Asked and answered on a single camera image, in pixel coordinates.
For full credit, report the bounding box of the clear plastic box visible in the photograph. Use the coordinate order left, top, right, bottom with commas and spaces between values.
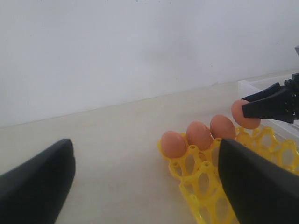
237, 73, 299, 141

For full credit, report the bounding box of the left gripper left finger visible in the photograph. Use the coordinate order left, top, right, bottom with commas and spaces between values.
0, 139, 76, 224

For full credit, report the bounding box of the brown egg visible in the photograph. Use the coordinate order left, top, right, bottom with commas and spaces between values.
231, 99, 261, 130
160, 131, 187, 159
210, 114, 236, 139
186, 121, 213, 150

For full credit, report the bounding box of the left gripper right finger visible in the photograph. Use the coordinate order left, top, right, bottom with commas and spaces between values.
218, 139, 299, 224

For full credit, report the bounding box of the yellow plastic egg tray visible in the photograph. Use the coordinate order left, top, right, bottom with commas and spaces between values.
169, 127, 299, 224

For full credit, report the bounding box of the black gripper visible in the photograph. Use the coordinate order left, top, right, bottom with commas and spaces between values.
241, 73, 299, 124

